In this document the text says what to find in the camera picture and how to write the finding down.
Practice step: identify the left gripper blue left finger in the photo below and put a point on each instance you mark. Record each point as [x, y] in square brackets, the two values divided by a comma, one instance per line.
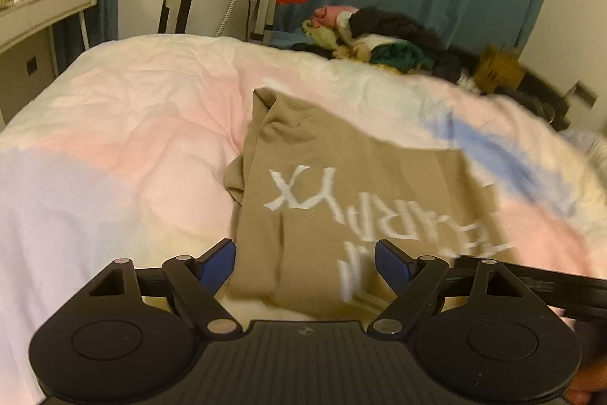
[172, 302]

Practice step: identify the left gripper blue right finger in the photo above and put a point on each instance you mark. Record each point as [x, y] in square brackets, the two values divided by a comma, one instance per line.
[436, 300]

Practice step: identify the tan t-shirt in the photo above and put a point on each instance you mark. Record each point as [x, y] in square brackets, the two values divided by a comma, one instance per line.
[313, 195]

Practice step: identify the pile of dark clothes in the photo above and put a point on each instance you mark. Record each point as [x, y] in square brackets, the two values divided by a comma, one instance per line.
[390, 40]

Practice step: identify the pastel tie-dye duvet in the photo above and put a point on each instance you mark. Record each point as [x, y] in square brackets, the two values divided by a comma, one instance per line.
[124, 155]

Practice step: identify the black bedside seat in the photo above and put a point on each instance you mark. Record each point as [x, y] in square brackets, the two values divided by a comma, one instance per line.
[548, 102]

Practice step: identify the brown paper bag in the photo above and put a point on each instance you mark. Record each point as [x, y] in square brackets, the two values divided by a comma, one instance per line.
[498, 68]

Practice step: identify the white dresser desk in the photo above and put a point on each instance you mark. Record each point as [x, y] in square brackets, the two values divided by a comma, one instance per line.
[28, 60]

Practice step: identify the wall power socket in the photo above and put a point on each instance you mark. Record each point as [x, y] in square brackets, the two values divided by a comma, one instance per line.
[583, 93]

